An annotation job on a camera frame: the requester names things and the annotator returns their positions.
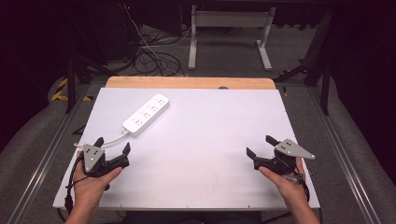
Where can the yellow black hazard tape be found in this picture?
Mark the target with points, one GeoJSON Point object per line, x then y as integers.
{"type": "Point", "coordinates": [60, 93]}

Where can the person's left hand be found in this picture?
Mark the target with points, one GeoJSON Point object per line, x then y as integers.
{"type": "Point", "coordinates": [90, 189]}

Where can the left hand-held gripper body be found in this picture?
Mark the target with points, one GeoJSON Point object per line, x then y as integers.
{"type": "Point", "coordinates": [93, 158]}

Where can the black tripod stand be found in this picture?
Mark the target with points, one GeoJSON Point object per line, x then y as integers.
{"type": "Point", "coordinates": [73, 81]}

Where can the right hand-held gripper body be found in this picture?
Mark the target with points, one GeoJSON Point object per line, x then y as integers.
{"type": "Point", "coordinates": [285, 155]}

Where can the white metal stand frame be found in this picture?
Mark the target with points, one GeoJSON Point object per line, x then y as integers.
{"type": "Point", "coordinates": [230, 20]}

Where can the person's right hand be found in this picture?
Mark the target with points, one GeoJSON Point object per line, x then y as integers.
{"type": "Point", "coordinates": [288, 188]}

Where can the aluminium floor rail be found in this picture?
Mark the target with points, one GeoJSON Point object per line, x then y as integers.
{"type": "Point", "coordinates": [40, 168]}
{"type": "Point", "coordinates": [345, 161]}

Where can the white power strip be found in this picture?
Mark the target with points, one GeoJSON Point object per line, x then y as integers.
{"type": "Point", "coordinates": [146, 114]}

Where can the white board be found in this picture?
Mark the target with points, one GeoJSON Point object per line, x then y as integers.
{"type": "Point", "coordinates": [199, 140]}

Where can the black slanted stand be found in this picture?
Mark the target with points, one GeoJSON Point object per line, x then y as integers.
{"type": "Point", "coordinates": [320, 62]}

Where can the wooden table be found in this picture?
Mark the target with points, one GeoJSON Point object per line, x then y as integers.
{"type": "Point", "coordinates": [186, 82]}

